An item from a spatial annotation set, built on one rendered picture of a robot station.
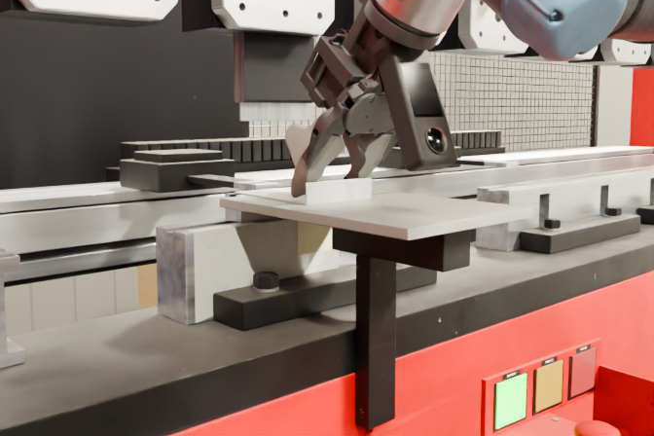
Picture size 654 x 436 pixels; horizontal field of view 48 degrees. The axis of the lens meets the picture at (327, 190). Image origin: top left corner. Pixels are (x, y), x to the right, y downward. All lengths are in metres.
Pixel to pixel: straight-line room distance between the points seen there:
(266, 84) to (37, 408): 0.41
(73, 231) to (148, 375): 0.37
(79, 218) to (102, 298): 2.72
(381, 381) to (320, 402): 0.07
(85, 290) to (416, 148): 3.10
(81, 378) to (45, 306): 2.93
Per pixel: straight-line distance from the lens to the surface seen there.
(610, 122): 4.72
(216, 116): 1.39
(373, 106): 0.67
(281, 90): 0.83
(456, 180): 1.45
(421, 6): 0.62
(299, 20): 0.80
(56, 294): 3.59
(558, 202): 1.26
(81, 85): 1.26
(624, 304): 1.23
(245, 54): 0.80
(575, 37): 0.54
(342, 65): 0.67
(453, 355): 0.88
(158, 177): 0.96
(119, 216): 0.99
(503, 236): 1.15
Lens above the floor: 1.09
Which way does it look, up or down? 6 degrees down
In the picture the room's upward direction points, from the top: straight up
